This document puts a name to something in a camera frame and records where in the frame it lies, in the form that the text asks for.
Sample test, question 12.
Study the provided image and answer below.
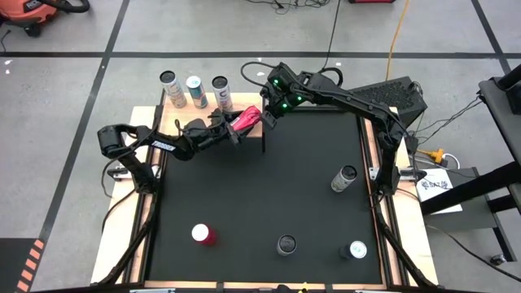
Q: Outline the white yellow Celsius can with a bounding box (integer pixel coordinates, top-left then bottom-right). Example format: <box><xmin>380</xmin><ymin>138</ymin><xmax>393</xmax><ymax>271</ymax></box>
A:
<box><xmin>330</xmin><ymin>164</ymin><xmax>358</xmax><ymax>194</ymax></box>

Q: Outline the white paper sheet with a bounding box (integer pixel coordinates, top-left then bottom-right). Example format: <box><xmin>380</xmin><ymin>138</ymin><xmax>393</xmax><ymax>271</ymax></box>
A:
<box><xmin>415</xmin><ymin>167</ymin><xmax>464</xmax><ymax>216</ymax></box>

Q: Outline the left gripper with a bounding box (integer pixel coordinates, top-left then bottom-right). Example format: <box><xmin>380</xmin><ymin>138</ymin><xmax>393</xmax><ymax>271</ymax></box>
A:
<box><xmin>181</xmin><ymin>108</ymin><xmax>261</xmax><ymax>152</ymax></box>

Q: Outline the orange shop vacuum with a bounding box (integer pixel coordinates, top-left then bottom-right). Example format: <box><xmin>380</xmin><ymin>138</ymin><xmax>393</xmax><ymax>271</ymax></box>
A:
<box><xmin>0</xmin><ymin>0</ymin><xmax>60</xmax><ymax>38</ymax></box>

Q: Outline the Celsius Peach Vibe can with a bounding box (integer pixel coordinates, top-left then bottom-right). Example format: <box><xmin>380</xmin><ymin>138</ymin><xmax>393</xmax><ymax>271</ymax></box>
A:
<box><xmin>211</xmin><ymin>75</ymin><xmax>234</xmax><ymax>113</ymax></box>

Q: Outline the Celsius Tropical Vibe can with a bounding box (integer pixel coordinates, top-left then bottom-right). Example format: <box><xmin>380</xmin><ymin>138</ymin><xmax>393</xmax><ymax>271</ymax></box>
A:
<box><xmin>159</xmin><ymin>70</ymin><xmax>187</xmax><ymax>109</ymax></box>

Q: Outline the black aluminium table frame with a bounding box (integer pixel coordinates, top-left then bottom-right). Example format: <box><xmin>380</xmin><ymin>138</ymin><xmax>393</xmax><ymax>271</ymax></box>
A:
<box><xmin>91</xmin><ymin>87</ymin><xmax>440</xmax><ymax>288</ymax></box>

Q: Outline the black orange striped floor mat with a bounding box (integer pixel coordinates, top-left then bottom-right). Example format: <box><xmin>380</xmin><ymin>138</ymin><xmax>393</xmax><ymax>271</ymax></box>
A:
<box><xmin>0</xmin><ymin>238</ymin><xmax>46</xmax><ymax>293</ymax></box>

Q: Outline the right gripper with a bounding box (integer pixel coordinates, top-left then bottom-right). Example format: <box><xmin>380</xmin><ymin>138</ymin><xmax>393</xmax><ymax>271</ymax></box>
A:
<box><xmin>260</xmin><ymin>63</ymin><xmax>310</xmax><ymax>130</ymax></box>

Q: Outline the blue silver Red Bull can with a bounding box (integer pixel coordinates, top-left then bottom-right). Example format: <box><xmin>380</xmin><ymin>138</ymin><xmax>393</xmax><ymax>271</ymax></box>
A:
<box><xmin>186</xmin><ymin>75</ymin><xmax>209</xmax><ymax>110</ymax></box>
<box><xmin>340</xmin><ymin>240</ymin><xmax>368</xmax><ymax>260</ymax></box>

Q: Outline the yellow extension cable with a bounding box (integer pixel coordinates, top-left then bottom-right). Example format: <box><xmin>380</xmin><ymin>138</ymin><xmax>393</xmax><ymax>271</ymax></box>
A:
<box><xmin>384</xmin><ymin>0</ymin><xmax>410</xmax><ymax>81</ymax></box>

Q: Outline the black computer tower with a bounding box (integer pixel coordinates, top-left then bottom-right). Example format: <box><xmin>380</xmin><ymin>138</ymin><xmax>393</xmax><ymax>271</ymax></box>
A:
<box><xmin>337</xmin><ymin>76</ymin><xmax>428</xmax><ymax>132</ymax></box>

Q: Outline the red Coca-Cola can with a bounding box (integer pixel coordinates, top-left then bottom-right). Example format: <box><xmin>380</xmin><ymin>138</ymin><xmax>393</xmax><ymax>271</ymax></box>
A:
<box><xmin>190</xmin><ymin>223</ymin><xmax>217</xmax><ymax>247</ymax></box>
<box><xmin>230</xmin><ymin>104</ymin><xmax>262</xmax><ymax>132</ymax></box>

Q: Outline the wooden shelf with black frame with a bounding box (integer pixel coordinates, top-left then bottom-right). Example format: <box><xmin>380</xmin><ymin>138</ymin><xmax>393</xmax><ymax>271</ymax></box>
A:
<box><xmin>156</xmin><ymin>87</ymin><xmax>266</xmax><ymax>155</ymax></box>

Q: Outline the dark grey can, bottom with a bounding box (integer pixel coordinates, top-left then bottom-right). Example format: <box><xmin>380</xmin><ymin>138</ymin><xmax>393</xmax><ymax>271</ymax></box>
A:
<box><xmin>276</xmin><ymin>234</ymin><xmax>298</xmax><ymax>257</ymax></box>

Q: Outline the black equipment stand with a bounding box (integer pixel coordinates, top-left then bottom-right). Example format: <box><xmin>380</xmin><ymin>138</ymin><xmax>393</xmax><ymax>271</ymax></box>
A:
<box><xmin>421</xmin><ymin>64</ymin><xmax>521</xmax><ymax>264</ymax></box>

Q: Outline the black vacuum hose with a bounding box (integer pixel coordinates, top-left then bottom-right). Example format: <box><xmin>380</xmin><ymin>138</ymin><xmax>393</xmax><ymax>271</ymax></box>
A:
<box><xmin>38</xmin><ymin>0</ymin><xmax>91</xmax><ymax>14</ymax></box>

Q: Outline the yellow power plug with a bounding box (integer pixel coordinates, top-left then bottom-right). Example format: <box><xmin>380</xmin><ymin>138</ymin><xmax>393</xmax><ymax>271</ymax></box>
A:
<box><xmin>417</xmin><ymin>148</ymin><xmax>447</xmax><ymax>164</ymax></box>

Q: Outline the black coiled cable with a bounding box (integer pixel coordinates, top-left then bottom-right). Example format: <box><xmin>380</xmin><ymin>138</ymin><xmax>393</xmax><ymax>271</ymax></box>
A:
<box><xmin>319</xmin><ymin>0</ymin><xmax>344</xmax><ymax>89</ymax></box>

